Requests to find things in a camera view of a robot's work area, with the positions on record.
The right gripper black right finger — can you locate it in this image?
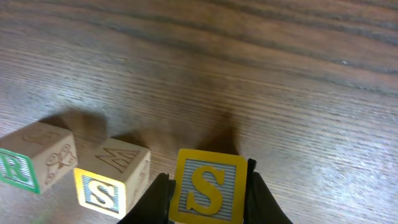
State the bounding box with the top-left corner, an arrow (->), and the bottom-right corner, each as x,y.
243,159 -> 292,224

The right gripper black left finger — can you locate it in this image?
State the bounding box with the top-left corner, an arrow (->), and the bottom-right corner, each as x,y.
118,173 -> 176,224

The yellow S block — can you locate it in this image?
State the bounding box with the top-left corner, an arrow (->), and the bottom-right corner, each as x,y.
73,138 -> 150,219
169,149 -> 248,224

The green R block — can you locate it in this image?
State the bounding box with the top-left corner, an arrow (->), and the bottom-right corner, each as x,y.
1,122 -> 78,194

